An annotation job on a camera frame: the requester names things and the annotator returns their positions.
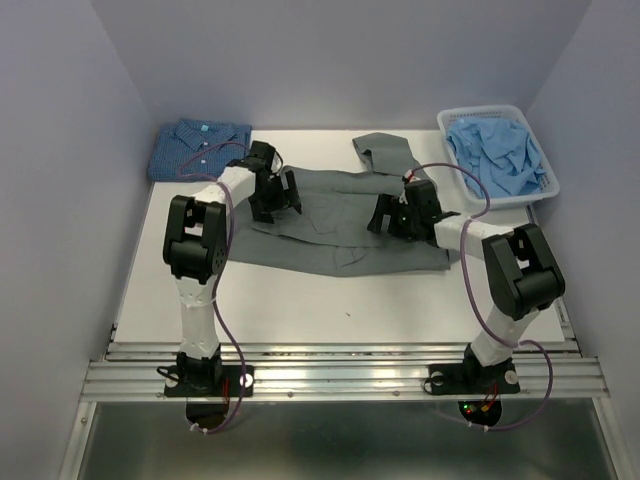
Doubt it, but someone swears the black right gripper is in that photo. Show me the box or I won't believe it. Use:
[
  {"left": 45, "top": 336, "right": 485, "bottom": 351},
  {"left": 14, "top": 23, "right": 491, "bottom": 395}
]
[{"left": 368, "top": 192, "right": 420, "bottom": 238}]

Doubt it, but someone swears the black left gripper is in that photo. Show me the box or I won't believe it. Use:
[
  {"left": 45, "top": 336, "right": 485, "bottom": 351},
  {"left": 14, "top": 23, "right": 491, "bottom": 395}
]
[{"left": 249, "top": 171, "right": 301, "bottom": 224}]

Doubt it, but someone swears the grey long sleeve shirt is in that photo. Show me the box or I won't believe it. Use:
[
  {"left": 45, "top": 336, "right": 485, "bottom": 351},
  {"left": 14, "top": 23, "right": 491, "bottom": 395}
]
[{"left": 230, "top": 133, "right": 451, "bottom": 277}]

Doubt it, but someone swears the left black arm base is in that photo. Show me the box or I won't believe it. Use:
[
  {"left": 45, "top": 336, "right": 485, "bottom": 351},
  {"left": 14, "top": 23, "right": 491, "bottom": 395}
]
[{"left": 156, "top": 364, "right": 254, "bottom": 398}]

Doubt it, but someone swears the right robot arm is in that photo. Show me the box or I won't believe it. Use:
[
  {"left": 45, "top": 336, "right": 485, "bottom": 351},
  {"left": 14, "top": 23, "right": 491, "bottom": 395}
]
[{"left": 367, "top": 179, "right": 566, "bottom": 390}]

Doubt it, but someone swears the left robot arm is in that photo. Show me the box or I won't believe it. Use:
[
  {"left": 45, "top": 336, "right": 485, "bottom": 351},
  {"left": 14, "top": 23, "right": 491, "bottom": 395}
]
[{"left": 162, "top": 141, "right": 302, "bottom": 394}]

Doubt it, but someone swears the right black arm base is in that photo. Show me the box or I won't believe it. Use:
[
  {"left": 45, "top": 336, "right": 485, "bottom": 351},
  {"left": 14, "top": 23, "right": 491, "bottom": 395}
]
[{"left": 422, "top": 361, "right": 521, "bottom": 398}]

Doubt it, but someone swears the folded blue checked shirt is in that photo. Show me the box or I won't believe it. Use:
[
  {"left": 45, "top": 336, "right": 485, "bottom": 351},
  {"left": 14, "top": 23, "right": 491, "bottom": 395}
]
[{"left": 147, "top": 119, "right": 252, "bottom": 182}]

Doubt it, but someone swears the light blue crumpled shirt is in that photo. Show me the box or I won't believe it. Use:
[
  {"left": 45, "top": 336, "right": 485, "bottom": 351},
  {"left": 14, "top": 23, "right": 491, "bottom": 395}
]
[{"left": 446, "top": 117, "right": 546, "bottom": 199}]

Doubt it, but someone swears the white plastic laundry basket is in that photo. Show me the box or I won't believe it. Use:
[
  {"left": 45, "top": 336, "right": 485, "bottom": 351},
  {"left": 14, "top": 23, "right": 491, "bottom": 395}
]
[{"left": 437, "top": 105, "right": 560, "bottom": 209}]

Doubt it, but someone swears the aluminium mounting rail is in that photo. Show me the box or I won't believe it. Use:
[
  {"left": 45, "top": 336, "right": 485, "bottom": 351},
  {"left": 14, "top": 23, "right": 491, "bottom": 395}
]
[{"left": 80, "top": 337, "right": 610, "bottom": 402}]

